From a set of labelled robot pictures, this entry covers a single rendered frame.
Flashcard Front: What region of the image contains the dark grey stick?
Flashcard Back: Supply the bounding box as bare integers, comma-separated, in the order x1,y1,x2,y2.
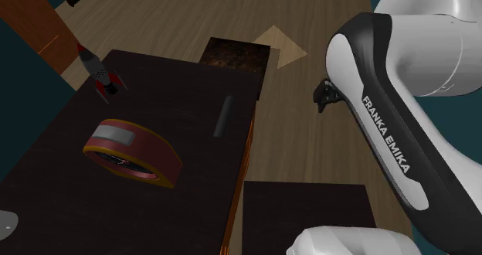
212,95,235,138

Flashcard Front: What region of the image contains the round red yellow-rimmed clock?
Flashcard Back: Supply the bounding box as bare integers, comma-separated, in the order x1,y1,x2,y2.
83,118,184,189

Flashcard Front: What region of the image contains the grey and red toy rocket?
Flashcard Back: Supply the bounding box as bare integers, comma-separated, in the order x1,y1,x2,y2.
76,42,128,105

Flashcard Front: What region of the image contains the grey rounded object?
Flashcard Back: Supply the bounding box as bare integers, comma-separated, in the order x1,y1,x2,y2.
0,209,19,235

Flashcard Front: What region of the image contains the dark wooden table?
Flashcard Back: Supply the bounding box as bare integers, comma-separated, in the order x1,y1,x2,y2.
0,49,264,255

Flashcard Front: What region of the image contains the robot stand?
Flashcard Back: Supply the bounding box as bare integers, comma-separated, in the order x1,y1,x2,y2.
241,180,378,255

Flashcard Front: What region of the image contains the brown wooden door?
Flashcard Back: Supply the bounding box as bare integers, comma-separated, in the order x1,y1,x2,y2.
0,0,81,77

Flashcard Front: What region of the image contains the dark brown mottled box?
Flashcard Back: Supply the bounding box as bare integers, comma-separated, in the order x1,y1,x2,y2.
198,36,271,101

